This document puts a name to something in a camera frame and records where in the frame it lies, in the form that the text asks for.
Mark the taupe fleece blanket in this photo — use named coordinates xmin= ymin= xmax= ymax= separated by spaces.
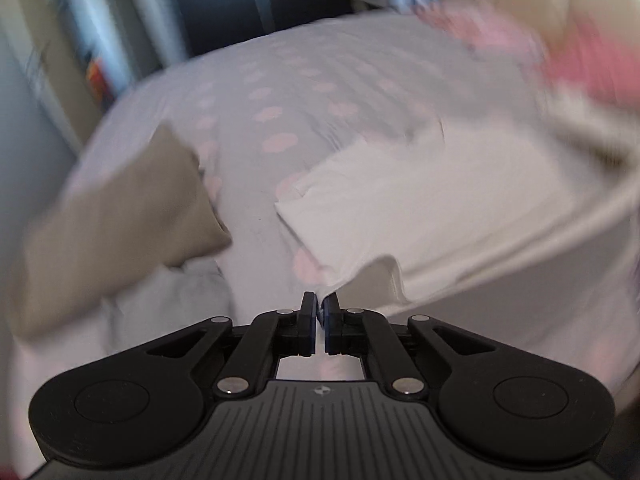
xmin=10 ymin=125 xmax=233 ymax=341

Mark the black sliding wardrobe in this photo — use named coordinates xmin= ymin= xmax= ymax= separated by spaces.
xmin=170 ymin=0 xmax=371 ymax=61

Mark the cream white cloth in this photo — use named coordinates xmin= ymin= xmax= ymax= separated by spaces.
xmin=547 ymin=92 xmax=633 ymax=161

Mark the white t-shirt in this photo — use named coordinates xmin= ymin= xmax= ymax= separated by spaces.
xmin=274 ymin=121 xmax=640 ymax=321

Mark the light grey garment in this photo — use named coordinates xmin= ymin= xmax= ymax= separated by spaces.
xmin=100 ymin=255 xmax=236 ymax=356

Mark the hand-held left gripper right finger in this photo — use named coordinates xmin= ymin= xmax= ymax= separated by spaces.
xmin=322 ymin=292 xmax=494 ymax=401

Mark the cluttered hallway shelf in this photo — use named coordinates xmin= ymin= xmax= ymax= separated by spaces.
xmin=85 ymin=57 xmax=111 ymax=101

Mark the pale pink printed pillow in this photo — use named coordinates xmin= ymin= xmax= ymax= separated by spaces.
xmin=420 ymin=2 xmax=548 ymax=66

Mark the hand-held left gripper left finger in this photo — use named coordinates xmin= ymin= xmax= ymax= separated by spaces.
xmin=147 ymin=290 xmax=321 ymax=401

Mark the grey pink-dotted bedspread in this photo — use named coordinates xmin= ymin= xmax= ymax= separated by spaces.
xmin=0 ymin=10 xmax=640 ymax=461

